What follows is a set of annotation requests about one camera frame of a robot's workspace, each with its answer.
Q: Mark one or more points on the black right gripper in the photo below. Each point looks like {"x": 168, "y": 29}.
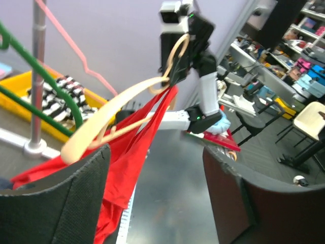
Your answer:
{"x": 180, "y": 65}

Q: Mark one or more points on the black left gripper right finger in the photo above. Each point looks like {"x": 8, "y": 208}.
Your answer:
{"x": 249, "y": 207}

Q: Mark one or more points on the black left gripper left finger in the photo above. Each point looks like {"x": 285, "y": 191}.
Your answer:
{"x": 62, "y": 207}

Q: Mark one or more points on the wooden hanger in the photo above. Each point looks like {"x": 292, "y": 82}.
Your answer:
{"x": 92, "y": 133}

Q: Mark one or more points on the red t-shirt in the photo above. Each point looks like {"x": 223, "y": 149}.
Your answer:
{"x": 128, "y": 153}

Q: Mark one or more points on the pink wire hanger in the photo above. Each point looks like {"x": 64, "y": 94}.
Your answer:
{"x": 74, "y": 46}

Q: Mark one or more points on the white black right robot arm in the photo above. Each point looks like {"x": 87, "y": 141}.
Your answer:
{"x": 197, "y": 56}

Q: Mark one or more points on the silver clothes rack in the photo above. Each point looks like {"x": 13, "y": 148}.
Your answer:
{"x": 35, "y": 147}

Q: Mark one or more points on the light blue headphones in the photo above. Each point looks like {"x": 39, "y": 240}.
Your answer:
{"x": 221, "y": 126}

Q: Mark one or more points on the red book stack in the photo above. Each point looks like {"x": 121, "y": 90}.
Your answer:
{"x": 224, "y": 142}

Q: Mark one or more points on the cream chair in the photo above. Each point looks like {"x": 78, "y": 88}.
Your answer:
{"x": 309, "y": 121}

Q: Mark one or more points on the yellow plastic tray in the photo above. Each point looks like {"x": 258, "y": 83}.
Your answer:
{"x": 16, "y": 97}

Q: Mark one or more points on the white slotted cable duct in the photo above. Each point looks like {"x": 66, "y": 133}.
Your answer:
{"x": 125, "y": 221}

